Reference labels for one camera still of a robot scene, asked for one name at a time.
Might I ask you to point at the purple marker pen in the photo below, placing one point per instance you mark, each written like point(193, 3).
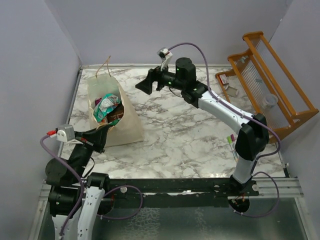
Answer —
point(233, 141)

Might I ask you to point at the teal snack packet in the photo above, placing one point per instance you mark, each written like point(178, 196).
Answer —
point(107, 104)

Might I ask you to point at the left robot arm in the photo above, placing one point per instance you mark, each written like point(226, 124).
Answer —
point(73, 201)

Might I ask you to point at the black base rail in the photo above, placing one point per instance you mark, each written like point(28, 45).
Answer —
point(132, 193)

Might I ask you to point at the dark brown chocolate packet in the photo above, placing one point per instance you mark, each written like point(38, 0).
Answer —
point(115, 116)

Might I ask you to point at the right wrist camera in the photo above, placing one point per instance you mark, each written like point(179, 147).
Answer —
point(165, 55)

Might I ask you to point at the wooden rack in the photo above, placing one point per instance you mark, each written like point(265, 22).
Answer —
point(260, 72)

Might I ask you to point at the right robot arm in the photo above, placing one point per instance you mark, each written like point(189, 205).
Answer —
point(252, 136)

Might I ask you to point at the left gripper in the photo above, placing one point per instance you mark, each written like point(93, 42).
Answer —
point(96, 137)

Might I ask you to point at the clear plastic cup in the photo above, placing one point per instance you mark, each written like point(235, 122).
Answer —
point(270, 100)

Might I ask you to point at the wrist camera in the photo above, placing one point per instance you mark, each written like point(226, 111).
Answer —
point(165, 55)
point(64, 133)

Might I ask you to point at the small red card box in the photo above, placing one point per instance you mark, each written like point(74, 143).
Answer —
point(223, 78)

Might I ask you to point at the beige paper bag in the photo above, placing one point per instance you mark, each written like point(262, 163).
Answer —
point(129, 129)

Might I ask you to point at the green marker pen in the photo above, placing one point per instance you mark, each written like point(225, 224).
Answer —
point(232, 148)

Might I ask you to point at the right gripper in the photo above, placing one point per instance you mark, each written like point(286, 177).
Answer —
point(155, 75)

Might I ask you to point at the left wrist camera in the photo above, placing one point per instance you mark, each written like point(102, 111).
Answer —
point(64, 133)

